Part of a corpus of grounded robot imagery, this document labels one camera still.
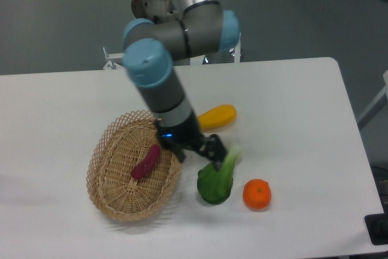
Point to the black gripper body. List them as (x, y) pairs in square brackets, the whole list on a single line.
[(186, 134)]

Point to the purple sweet potato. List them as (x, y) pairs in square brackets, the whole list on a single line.
[(147, 164)]

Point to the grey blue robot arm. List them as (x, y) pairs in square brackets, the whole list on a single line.
[(165, 32)]

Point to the woven wicker basket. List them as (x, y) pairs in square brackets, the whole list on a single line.
[(130, 177)]

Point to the yellow mango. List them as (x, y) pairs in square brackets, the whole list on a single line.
[(217, 117)]

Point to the green bok choy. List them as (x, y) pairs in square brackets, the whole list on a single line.
[(214, 186)]

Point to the orange tangerine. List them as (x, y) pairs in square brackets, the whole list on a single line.
[(257, 194)]

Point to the white metal base frame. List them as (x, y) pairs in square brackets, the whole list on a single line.
[(116, 57)]

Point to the black cable port box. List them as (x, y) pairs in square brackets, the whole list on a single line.
[(377, 228)]

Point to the white table leg frame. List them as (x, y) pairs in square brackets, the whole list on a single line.
[(376, 104)]

